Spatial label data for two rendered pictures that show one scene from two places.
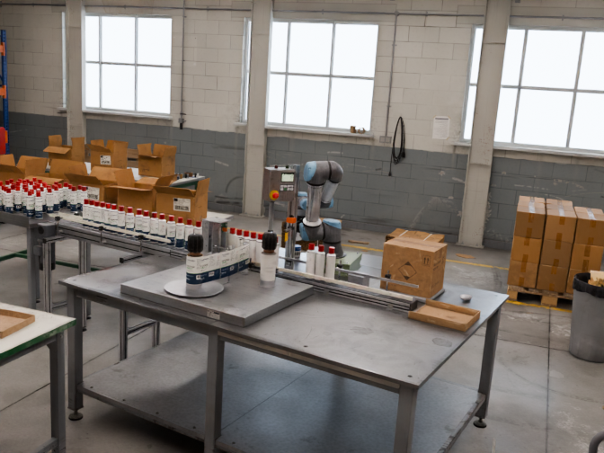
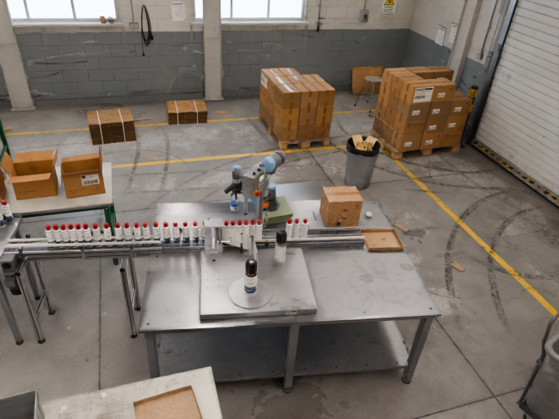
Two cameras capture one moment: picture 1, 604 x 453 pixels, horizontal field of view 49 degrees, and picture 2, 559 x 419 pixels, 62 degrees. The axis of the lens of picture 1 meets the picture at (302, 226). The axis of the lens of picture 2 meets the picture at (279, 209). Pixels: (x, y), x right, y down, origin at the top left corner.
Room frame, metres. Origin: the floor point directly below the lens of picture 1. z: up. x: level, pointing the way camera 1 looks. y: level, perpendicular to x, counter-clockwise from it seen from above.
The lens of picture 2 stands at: (1.39, 1.94, 3.23)
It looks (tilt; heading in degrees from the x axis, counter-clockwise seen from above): 34 degrees down; 321
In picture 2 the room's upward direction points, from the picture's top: 4 degrees clockwise
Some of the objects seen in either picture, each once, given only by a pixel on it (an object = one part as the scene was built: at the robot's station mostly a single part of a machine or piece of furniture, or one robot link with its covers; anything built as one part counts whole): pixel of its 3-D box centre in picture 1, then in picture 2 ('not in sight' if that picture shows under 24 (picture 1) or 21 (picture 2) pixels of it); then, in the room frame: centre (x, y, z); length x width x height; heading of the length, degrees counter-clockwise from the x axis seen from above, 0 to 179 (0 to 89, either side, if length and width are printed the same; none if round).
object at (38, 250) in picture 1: (45, 246); (12, 275); (4.63, 1.84, 0.71); 0.15 x 0.12 x 0.34; 150
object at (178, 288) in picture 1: (193, 288); (249, 292); (3.33, 0.55, 0.89); 0.31 x 0.31 x 0.01
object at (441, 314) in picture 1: (444, 314); (381, 239); (3.28, -0.77, 0.85); 0.30 x 0.26 x 0.04; 60
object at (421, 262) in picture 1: (413, 266); (340, 206); (3.70, -0.66, 0.99); 0.30 x 0.24 x 0.27; 62
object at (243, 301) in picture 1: (219, 288); (254, 280); (3.44, 0.43, 0.86); 0.80 x 0.67 x 0.05; 60
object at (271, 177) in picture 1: (279, 184); (253, 182); (3.90, 0.15, 1.38); 0.17 x 0.10 x 0.19; 115
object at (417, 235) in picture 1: (414, 243); (186, 111); (8.11, -1.42, 0.11); 0.65 x 0.54 x 0.22; 67
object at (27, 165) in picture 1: (18, 176); not in sight; (6.05, 2.64, 0.97); 0.45 x 0.40 x 0.37; 162
